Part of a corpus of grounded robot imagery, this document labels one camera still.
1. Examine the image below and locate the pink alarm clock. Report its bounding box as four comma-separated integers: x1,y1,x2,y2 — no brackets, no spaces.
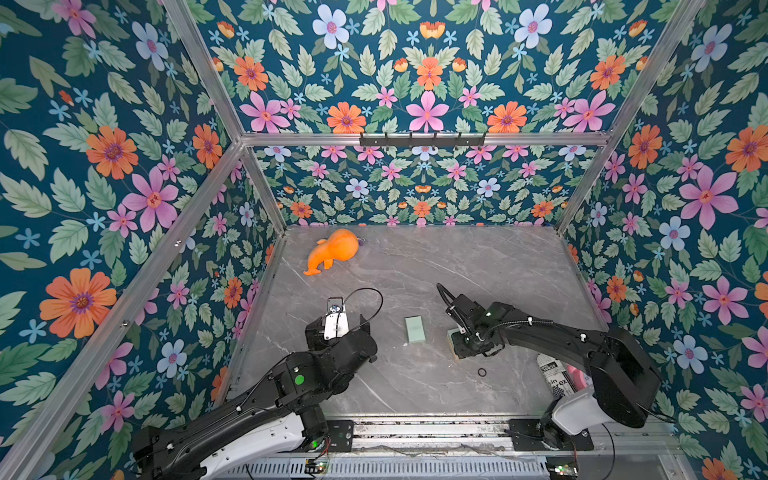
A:
567,366,589,390

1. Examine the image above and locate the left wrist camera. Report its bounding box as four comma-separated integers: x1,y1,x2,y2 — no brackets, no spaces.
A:
322,297,349,341

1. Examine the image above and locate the mint box lid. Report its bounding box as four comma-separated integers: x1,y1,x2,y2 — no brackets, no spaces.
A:
446,328,461,362

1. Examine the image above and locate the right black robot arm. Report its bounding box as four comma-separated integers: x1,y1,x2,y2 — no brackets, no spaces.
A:
438,286,661,445

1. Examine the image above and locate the black hook rail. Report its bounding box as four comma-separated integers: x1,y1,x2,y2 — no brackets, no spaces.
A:
358,132,486,149

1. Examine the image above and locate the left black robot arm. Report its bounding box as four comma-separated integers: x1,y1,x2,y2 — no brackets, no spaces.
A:
132,320,378,479

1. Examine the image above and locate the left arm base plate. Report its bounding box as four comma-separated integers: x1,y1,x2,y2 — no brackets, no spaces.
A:
326,419,355,453

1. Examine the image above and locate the mint green box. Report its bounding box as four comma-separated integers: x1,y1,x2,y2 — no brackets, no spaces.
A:
404,316,426,344

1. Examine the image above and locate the orange plush toy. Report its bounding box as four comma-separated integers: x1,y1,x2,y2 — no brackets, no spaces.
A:
303,229,360,276

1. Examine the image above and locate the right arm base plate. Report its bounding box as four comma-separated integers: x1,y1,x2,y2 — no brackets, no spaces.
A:
505,418,594,452

